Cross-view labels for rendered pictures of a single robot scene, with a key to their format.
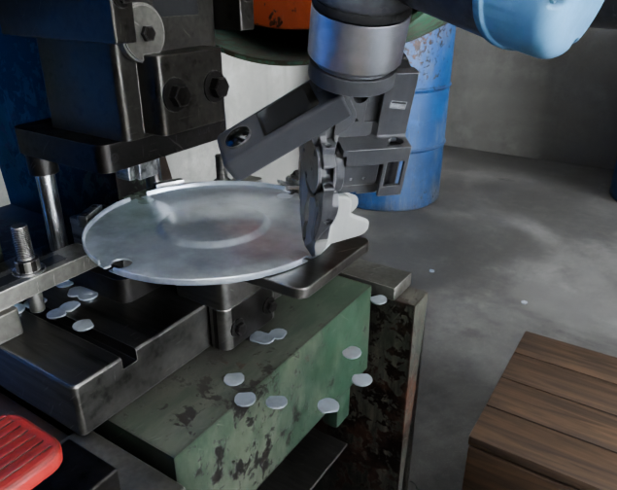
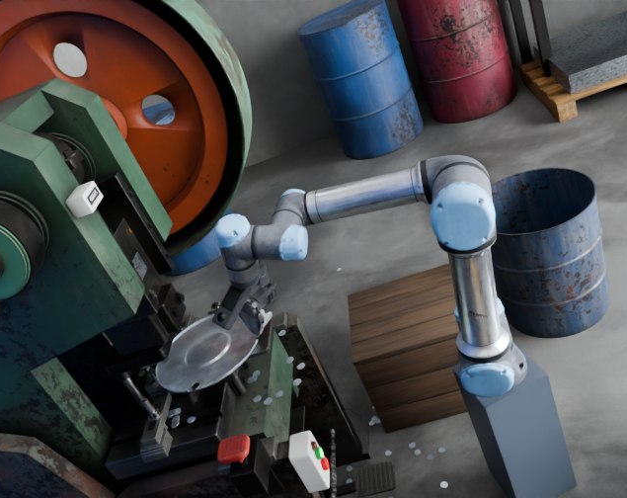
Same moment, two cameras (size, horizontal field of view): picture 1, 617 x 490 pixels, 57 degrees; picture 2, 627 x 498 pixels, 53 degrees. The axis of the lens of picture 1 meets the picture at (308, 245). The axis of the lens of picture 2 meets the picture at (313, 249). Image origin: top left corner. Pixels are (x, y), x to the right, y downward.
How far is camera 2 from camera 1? 102 cm
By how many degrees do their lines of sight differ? 18
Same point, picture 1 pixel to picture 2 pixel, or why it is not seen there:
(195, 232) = (206, 357)
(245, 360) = (254, 390)
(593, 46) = (273, 59)
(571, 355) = (373, 293)
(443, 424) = (340, 370)
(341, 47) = (245, 276)
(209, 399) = (255, 410)
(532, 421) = (373, 337)
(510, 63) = not seen: hidden behind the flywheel
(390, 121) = (263, 281)
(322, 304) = not seen: hidden behind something
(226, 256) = (228, 357)
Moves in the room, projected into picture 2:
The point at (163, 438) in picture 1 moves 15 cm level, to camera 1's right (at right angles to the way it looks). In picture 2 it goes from (254, 431) to (303, 392)
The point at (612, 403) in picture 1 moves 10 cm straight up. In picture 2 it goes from (401, 304) to (392, 283)
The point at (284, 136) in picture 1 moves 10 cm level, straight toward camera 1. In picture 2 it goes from (237, 307) to (258, 322)
